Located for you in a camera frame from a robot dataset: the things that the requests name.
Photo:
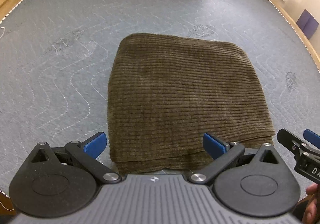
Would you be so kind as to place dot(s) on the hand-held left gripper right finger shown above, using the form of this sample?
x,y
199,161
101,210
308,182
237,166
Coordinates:
x,y
215,146

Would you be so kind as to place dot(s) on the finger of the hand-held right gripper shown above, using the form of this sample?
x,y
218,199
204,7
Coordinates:
x,y
287,138
312,135

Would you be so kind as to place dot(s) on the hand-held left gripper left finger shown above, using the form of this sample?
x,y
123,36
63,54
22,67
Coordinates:
x,y
96,145

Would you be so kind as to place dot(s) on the person's right hand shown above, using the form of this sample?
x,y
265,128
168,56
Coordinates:
x,y
313,190

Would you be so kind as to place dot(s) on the purple folded mat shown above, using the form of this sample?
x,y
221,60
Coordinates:
x,y
307,23

